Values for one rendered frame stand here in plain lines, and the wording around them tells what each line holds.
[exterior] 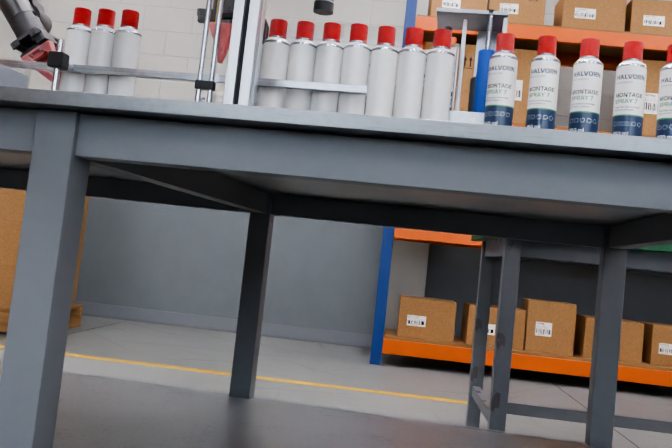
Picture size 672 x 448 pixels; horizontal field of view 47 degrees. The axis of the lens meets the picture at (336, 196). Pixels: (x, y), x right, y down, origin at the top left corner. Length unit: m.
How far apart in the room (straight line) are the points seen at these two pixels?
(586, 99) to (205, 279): 4.75
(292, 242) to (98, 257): 1.49
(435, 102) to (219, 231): 4.60
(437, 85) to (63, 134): 0.67
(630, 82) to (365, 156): 0.61
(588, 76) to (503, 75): 0.15
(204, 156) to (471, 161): 0.35
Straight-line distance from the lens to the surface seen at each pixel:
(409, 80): 1.44
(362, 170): 1.01
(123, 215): 6.14
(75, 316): 5.53
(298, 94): 1.46
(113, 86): 1.57
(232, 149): 1.05
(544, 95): 1.44
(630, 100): 1.46
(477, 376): 3.18
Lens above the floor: 0.65
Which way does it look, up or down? 4 degrees up
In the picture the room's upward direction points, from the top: 6 degrees clockwise
